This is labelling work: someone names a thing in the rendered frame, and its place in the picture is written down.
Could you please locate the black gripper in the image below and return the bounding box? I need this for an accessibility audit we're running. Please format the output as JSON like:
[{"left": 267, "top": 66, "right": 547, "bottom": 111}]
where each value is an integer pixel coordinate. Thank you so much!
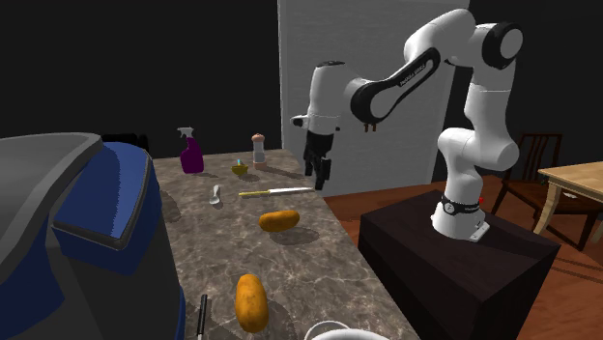
[{"left": 303, "top": 130, "right": 335, "bottom": 191}]

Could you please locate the pepper grinder with brown cap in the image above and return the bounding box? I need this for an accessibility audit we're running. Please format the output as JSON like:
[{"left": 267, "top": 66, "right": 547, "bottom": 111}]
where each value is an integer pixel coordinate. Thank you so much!
[{"left": 250, "top": 132, "right": 269, "bottom": 171}]

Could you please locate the brown potato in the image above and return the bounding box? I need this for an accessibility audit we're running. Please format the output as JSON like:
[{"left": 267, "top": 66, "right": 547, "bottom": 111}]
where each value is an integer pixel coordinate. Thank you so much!
[
  {"left": 234, "top": 273, "right": 271, "bottom": 334},
  {"left": 258, "top": 210, "right": 302, "bottom": 234}
]

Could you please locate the purple spray bottle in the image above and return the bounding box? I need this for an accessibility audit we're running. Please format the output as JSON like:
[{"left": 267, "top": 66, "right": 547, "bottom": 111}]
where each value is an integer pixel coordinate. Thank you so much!
[{"left": 177, "top": 126, "right": 206, "bottom": 175}]

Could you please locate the white cup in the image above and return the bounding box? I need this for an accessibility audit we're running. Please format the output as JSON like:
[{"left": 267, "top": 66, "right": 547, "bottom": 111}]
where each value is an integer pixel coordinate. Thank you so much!
[{"left": 303, "top": 320, "right": 391, "bottom": 340}]

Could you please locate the dark robot stand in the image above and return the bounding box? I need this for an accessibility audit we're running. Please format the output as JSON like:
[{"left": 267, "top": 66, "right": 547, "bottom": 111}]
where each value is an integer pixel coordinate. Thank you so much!
[{"left": 358, "top": 188, "right": 561, "bottom": 340}]

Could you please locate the black pen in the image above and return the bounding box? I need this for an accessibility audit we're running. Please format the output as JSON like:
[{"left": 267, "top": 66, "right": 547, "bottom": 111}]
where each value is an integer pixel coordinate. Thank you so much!
[{"left": 195, "top": 294, "right": 209, "bottom": 340}]

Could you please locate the dark wooden chair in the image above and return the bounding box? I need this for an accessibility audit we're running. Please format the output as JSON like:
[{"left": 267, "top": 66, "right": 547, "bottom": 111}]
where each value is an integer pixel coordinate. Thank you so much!
[{"left": 491, "top": 132, "right": 600, "bottom": 252}]

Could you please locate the blue and grey appliance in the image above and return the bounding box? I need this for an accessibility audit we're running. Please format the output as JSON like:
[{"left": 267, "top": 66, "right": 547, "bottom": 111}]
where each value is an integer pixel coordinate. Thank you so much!
[{"left": 0, "top": 131, "right": 187, "bottom": 340}]

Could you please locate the light wooden table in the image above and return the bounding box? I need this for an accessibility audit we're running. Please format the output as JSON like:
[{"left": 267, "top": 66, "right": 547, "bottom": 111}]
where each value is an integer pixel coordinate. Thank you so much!
[{"left": 532, "top": 161, "right": 603, "bottom": 245}]

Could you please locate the yellow-handled knife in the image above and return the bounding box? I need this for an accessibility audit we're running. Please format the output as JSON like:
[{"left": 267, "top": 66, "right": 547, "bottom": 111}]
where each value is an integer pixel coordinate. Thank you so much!
[{"left": 238, "top": 186, "right": 315, "bottom": 198}]

